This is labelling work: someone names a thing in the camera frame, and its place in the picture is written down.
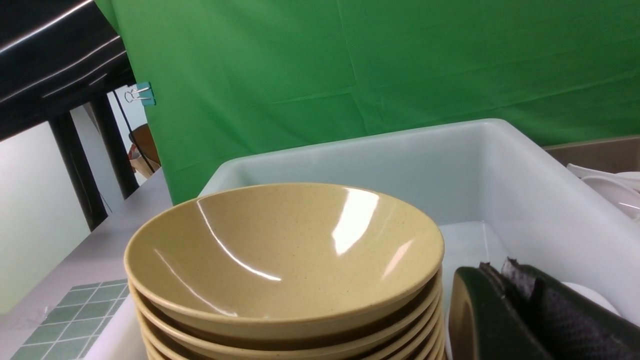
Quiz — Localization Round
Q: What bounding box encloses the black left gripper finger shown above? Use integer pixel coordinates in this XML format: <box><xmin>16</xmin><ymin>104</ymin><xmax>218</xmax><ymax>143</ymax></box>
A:
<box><xmin>448</xmin><ymin>258</ymin><xmax>640</xmax><ymax>360</ymax></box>

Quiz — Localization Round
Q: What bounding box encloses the tan noodle bowl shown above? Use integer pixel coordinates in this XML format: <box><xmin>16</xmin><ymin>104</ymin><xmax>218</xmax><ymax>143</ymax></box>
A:
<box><xmin>124</xmin><ymin>183</ymin><xmax>445</xmax><ymax>342</ymax></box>

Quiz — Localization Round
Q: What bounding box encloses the stack of white dishes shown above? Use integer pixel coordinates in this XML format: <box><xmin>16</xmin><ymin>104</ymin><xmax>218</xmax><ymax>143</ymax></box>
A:
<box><xmin>562</xmin><ymin>281</ymin><xmax>620</xmax><ymax>316</ymax></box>

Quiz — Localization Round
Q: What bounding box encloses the white spoons pile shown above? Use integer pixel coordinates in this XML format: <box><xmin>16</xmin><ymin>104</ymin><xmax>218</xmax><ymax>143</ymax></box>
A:
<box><xmin>566</xmin><ymin>163</ymin><xmax>640</xmax><ymax>224</ymax></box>

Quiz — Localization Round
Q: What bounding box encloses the brown plastic bin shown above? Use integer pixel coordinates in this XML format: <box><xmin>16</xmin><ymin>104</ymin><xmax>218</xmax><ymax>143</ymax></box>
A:
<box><xmin>544</xmin><ymin>135</ymin><xmax>640</xmax><ymax>173</ymax></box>

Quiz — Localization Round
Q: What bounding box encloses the stack of tan bowls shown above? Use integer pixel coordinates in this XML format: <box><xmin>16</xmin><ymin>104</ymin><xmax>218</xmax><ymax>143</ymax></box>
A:
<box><xmin>129</xmin><ymin>270</ymin><xmax>447</xmax><ymax>360</ymax></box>

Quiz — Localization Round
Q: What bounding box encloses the green backdrop cloth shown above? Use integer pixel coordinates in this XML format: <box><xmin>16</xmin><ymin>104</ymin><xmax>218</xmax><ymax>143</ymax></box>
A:
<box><xmin>96</xmin><ymin>0</ymin><xmax>640</xmax><ymax>204</ymax></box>

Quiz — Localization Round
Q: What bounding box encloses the teal binder clip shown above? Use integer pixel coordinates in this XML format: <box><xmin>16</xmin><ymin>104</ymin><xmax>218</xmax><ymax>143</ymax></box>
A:
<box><xmin>124</xmin><ymin>82</ymin><xmax>157</xmax><ymax>107</ymax></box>

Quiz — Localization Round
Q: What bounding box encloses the green checkered tablecloth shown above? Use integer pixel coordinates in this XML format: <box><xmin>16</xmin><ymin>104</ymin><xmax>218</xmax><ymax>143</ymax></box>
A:
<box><xmin>1</xmin><ymin>279</ymin><xmax>129</xmax><ymax>360</ymax></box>

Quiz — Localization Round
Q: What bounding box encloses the black metal frame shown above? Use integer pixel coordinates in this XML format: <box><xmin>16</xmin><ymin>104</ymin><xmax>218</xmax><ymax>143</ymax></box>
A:
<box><xmin>0</xmin><ymin>0</ymin><xmax>138</xmax><ymax>230</ymax></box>

